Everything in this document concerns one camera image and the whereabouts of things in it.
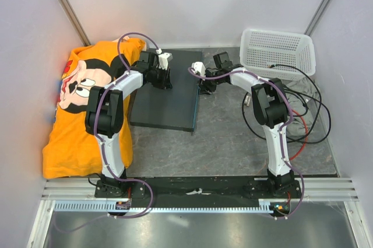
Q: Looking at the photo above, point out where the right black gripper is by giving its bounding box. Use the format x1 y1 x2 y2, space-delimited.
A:
196 69 221 96

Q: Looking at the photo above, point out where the dark blue network switch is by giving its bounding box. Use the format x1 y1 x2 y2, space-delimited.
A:
129 49 202 132

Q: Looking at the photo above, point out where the red ethernet cable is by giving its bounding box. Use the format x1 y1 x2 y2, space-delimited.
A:
288 109 309 161

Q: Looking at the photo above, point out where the black ethernet cable loop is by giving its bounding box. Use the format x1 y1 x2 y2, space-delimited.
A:
241 90 333 144

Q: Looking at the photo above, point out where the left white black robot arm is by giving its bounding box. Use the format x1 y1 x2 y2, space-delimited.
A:
85 50 173 197

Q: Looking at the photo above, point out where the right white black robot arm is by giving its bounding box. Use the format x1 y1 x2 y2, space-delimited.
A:
188 61 294 198

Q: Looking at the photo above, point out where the white plastic basket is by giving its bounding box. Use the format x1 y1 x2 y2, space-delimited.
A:
240 29 316 81

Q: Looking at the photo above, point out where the grey cloth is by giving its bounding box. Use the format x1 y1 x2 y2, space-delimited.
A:
285 78 319 137

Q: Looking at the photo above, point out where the orange mickey mouse cloth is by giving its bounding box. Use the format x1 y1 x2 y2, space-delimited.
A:
43 40 141 179

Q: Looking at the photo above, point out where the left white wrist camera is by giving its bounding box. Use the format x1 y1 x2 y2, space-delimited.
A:
157 53 173 70

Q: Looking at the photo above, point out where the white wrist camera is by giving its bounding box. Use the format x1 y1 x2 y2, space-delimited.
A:
191 61 206 77
157 53 173 70

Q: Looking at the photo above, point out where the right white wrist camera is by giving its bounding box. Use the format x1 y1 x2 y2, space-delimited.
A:
191 61 206 77

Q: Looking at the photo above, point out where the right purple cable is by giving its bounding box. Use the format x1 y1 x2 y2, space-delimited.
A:
188 66 305 221

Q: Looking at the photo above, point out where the purple cable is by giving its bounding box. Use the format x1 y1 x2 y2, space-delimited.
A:
188 66 305 221
53 32 163 233

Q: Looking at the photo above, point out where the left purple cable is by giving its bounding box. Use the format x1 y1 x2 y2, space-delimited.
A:
53 32 163 233

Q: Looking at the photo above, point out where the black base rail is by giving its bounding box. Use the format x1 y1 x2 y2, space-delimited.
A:
94 176 301 207

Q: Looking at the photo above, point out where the white slotted cable duct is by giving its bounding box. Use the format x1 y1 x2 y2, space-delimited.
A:
54 200 290 214

